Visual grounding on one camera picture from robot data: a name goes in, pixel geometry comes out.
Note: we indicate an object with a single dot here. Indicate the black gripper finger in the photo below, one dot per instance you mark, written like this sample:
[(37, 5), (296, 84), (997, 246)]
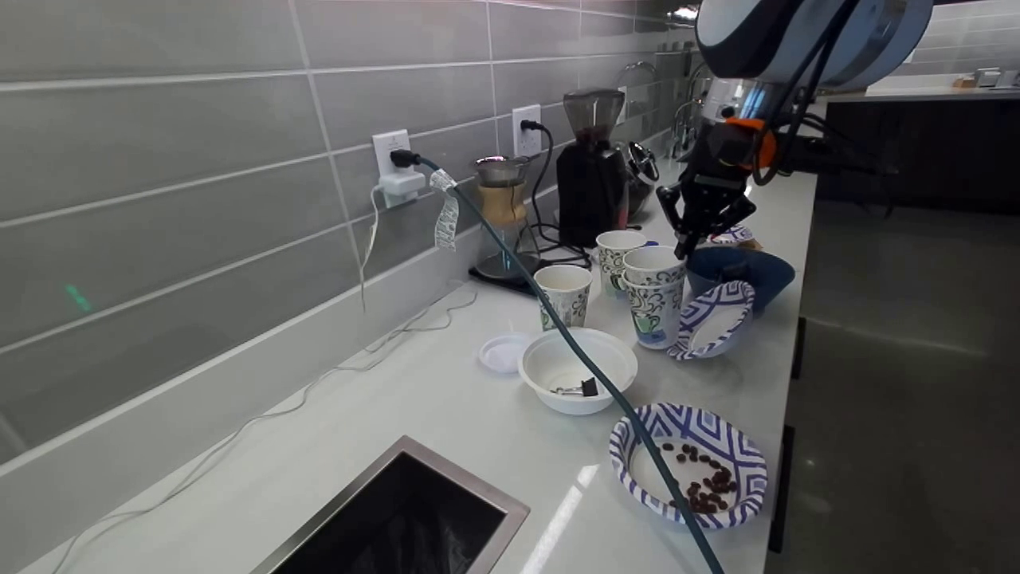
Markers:
[(673, 211), (707, 231)]

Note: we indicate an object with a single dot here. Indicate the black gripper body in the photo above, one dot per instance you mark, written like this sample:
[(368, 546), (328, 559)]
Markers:
[(722, 188)]

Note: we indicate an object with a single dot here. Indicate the dark blue bowl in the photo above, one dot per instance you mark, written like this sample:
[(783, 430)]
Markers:
[(759, 275)]

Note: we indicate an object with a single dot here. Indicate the black coffee grinder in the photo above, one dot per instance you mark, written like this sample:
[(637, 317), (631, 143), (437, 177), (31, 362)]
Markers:
[(591, 169)]

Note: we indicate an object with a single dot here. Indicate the glass pour-over carafe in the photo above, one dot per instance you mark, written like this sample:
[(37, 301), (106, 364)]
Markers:
[(501, 217)]

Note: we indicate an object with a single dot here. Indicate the white ceramic bowl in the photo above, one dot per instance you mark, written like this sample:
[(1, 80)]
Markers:
[(563, 362)]

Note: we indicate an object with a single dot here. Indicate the blue patterned plate with beans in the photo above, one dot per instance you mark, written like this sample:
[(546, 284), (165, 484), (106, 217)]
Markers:
[(736, 450)]

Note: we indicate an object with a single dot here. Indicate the round white plastic lid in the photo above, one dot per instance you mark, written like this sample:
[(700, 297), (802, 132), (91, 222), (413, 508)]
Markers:
[(499, 352)]

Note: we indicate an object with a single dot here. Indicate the white plug adapter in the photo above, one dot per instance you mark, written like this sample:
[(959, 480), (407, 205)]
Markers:
[(402, 188)]

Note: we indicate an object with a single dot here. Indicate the recessed dark sink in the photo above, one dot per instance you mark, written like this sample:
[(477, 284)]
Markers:
[(409, 521)]

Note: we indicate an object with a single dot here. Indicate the orange wrist camera bracket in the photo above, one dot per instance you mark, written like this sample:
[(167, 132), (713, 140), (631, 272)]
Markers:
[(746, 145)]

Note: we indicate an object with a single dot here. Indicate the white wall outlet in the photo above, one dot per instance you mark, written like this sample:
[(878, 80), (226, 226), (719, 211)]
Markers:
[(385, 143), (524, 113)]

